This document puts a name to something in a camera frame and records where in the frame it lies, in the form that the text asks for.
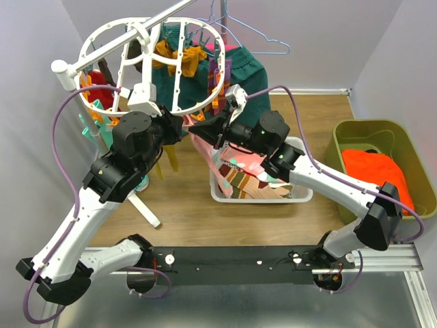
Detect pink garment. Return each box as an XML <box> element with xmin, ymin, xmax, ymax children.
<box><xmin>203</xmin><ymin>43</ymin><xmax>239</xmax><ymax>57</ymax></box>

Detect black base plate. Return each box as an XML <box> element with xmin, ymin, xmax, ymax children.
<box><xmin>152</xmin><ymin>245</ymin><xmax>354</xmax><ymax>286</ymax></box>

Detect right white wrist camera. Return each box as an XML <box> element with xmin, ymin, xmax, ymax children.
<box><xmin>225</xmin><ymin>84</ymin><xmax>247</xmax><ymax>124</ymax></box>

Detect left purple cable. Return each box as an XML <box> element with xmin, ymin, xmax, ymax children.
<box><xmin>22</xmin><ymin>85</ymin><xmax>122</xmax><ymax>325</ymax></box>

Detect white laundry basket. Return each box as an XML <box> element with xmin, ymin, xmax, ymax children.
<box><xmin>210</xmin><ymin>143</ymin><xmax>313</xmax><ymax>204</ymax></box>

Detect white drying rack pole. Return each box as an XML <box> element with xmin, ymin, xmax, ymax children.
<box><xmin>51</xmin><ymin>1</ymin><xmax>194</xmax><ymax>232</ymax></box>

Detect pink patterned sock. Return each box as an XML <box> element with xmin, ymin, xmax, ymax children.
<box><xmin>188</xmin><ymin>132</ymin><xmax>233</xmax><ymax>198</ymax></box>
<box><xmin>221</xmin><ymin>148</ymin><xmax>283</xmax><ymax>183</ymax></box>

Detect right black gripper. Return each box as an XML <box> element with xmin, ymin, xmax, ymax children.
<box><xmin>188</xmin><ymin>105</ymin><xmax>268</xmax><ymax>157</ymax></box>

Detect orange cloth in bin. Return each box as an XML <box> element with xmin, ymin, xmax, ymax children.
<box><xmin>341</xmin><ymin>149</ymin><xmax>415</xmax><ymax>210</ymax></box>

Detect aluminium rail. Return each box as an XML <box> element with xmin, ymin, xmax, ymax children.
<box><xmin>81</xmin><ymin>243</ymin><xmax>424</xmax><ymax>274</ymax></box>

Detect orange clothespin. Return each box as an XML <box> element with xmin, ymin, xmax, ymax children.
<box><xmin>190</xmin><ymin>110</ymin><xmax>206</xmax><ymax>122</ymax></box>

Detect white round clip hanger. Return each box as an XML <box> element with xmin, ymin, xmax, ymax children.
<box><xmin>76</xmin><ymin>16</ymin><xmax>226</xmax><ymax>117</ymax></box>

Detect dark brown hanging sock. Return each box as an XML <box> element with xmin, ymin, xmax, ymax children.
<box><xmin>98</xmin><ymin>58</ymin><xmax>116</xmax><ymax>87</ymax></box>

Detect purple striped hanging sock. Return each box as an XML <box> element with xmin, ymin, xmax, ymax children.
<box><xmin>205</xmin><ymin>58</ymin><xmax>232</xmax><ymax>116</ymax></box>

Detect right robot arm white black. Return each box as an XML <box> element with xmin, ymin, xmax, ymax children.
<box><xmin>188</xmin><ymin>111</ymin><xmax>402</xmax><ymax>268</ymax></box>

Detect striped sock in basket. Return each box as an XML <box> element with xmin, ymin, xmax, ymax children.
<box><xmin>218</xmin><ymin>164</ymin><xmax>293</xmax><ymax>200</ymax></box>

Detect blue wire hanger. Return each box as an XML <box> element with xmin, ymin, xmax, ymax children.
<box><xmin>197</xmin><ymin>1</ymin><xmax>292</xmax><ymax>56</ymax></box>

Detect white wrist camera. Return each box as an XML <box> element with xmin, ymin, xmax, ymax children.
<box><xmin>225</xmin><ymin>84</ymin><xmax>247</xmax><ymax>124</ymax></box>
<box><xmin>119</xmin><ymin>82</ymin><xmax>160</xmax><ymax>117</ymax></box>

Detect mustard yellow hanging socks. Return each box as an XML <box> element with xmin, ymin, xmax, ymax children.
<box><xmin>152</xmin><ymin>39</ymin><xmax>208</xmax><ymax>78</ymax></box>

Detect vertical metal pole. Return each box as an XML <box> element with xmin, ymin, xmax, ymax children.
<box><xmin>220</xmin><ymin>0</ymin><xmax>228</xmax><ymax>45</ymax></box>

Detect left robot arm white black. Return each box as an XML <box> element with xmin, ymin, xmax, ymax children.
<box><xmin>16</xmin><ymin>107</ymin><xmax>183</xmax><ymax>305</ymax></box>

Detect red hanging garment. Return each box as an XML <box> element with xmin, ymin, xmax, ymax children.
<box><xmin>79</xmin><ymin>70</ymin><xmax>119</xmax><ymax>112</ymax></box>

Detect olive green plastic bin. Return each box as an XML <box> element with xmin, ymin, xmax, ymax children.
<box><xmin>324</xmin><ymin>118</ymin><xmax>437</xmax><ymax>226</ymax></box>

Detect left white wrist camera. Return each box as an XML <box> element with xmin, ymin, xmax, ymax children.
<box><xmin>119</xmin><ymin>82</ymin><xmax>160</xmax><ymax>117</ymax></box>

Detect green trousers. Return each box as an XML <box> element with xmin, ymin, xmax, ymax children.
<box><xmin>150</xmin><ymin>23</ymin><xmax>274</xmax><ymax>137</ymax></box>

